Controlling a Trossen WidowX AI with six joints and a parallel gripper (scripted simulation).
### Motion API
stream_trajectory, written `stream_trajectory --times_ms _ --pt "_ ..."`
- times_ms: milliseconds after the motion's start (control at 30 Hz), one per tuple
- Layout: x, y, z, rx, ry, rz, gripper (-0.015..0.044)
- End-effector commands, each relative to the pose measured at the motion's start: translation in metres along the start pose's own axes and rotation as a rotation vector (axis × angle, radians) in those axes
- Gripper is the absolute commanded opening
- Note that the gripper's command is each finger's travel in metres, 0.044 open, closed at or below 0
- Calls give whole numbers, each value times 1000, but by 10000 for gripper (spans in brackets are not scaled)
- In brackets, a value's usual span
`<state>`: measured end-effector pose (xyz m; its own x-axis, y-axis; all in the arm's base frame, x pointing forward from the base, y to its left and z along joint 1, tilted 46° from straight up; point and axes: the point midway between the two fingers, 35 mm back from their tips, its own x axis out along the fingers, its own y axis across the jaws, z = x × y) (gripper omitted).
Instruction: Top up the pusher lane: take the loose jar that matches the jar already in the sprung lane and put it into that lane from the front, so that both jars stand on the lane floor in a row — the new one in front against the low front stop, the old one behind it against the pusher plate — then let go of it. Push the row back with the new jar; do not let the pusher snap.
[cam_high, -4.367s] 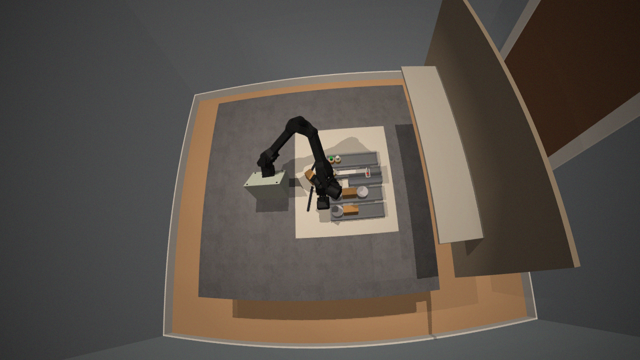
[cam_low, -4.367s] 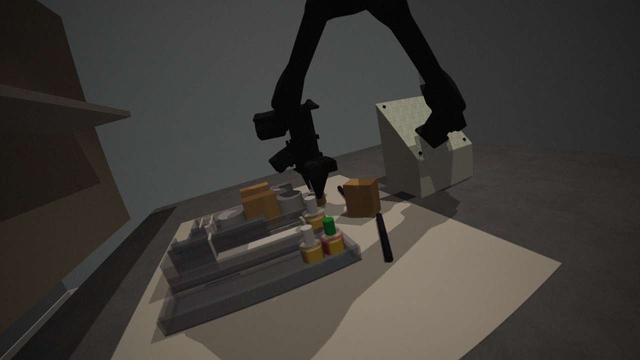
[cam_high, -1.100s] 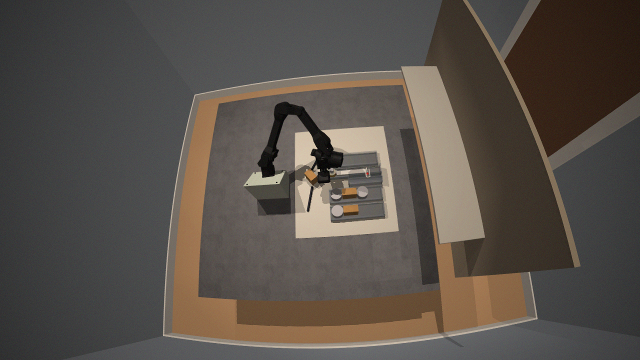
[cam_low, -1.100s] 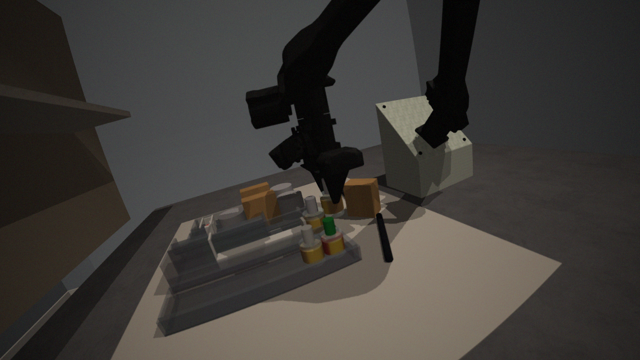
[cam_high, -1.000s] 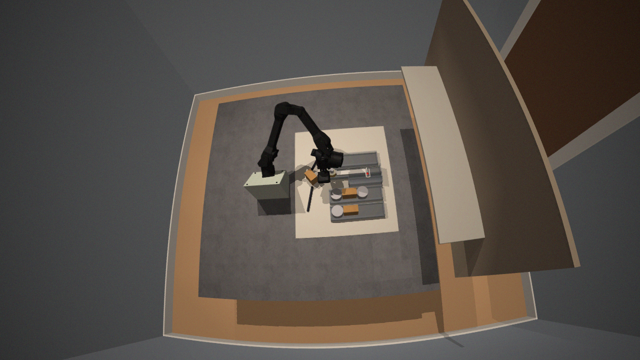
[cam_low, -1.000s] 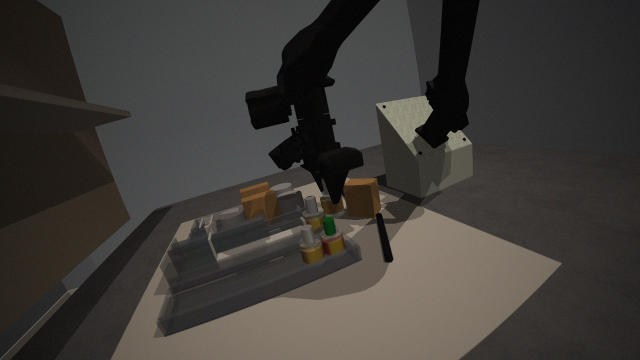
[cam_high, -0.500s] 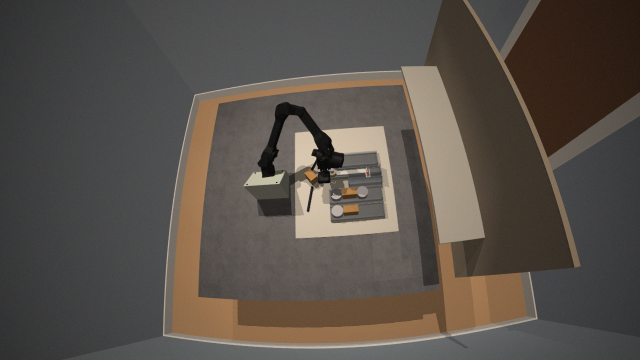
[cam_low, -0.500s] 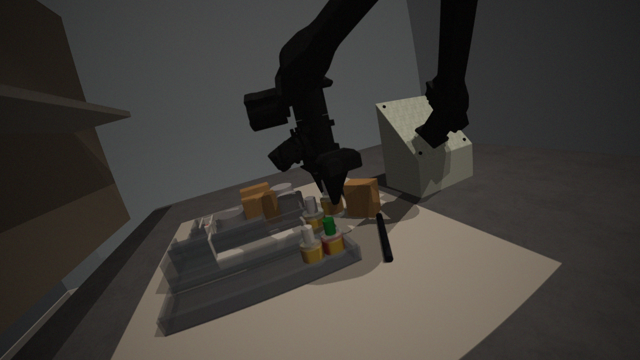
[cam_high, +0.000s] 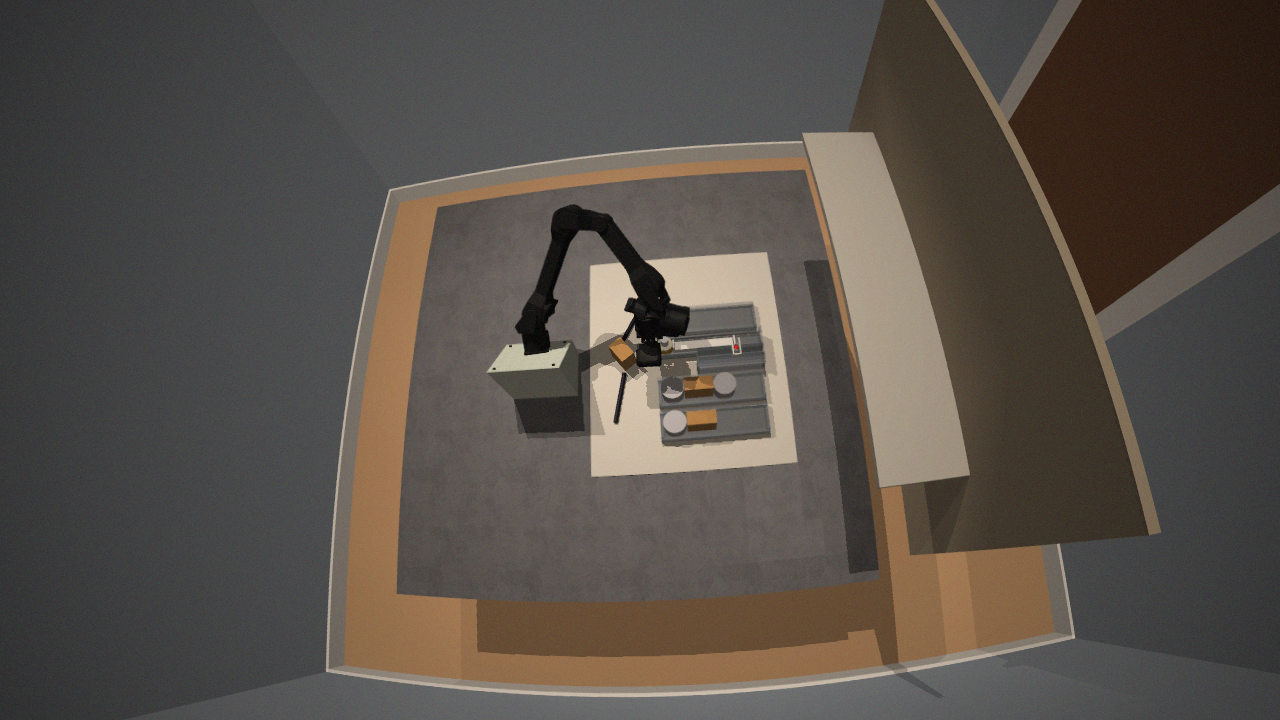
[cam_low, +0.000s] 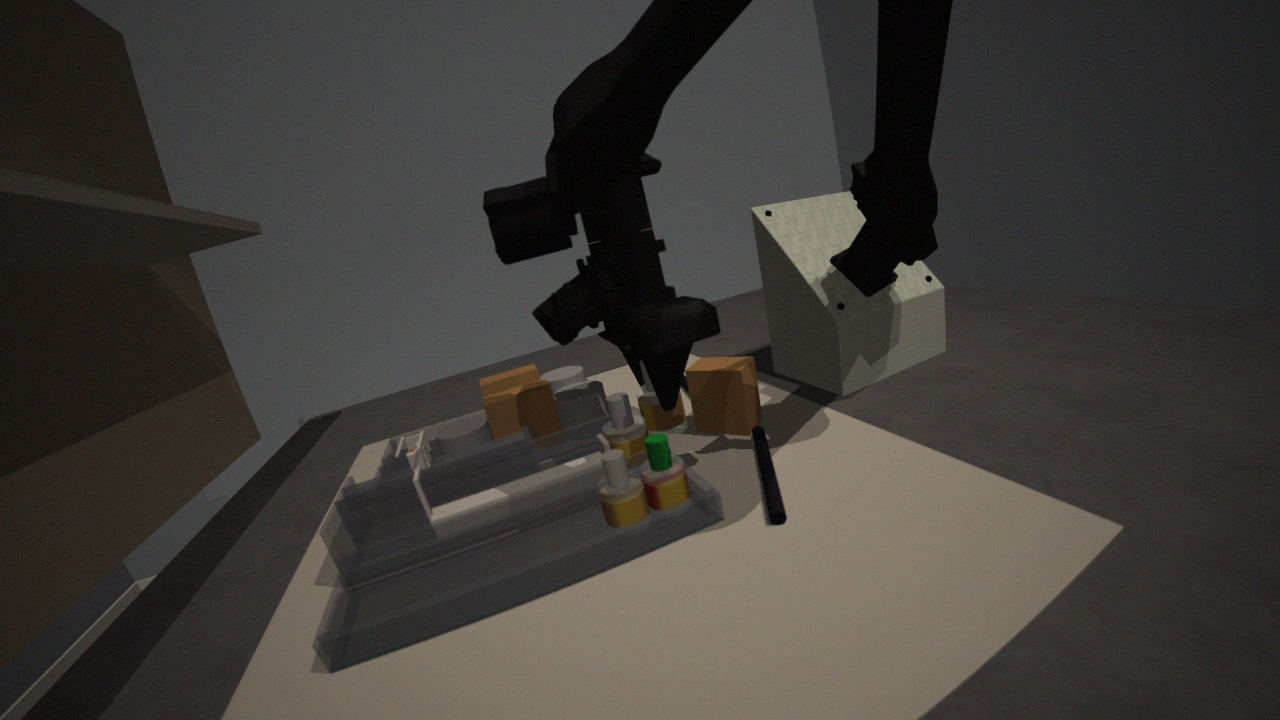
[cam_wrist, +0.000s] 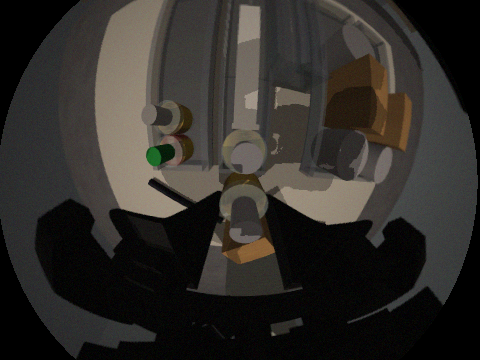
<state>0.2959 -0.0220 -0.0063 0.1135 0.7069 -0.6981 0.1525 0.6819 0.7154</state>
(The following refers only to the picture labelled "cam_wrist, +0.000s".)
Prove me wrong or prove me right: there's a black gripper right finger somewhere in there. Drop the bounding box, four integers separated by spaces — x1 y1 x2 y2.
265 193 372 291

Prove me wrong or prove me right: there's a yellow and red jar with green cap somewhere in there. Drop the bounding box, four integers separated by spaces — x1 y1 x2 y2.
147 135 196 168

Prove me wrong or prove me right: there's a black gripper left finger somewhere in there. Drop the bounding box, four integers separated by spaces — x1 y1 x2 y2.
108 191 221 289

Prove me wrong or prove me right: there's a yellow jar with white cap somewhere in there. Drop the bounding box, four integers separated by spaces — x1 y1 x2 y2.
141 100 195 135

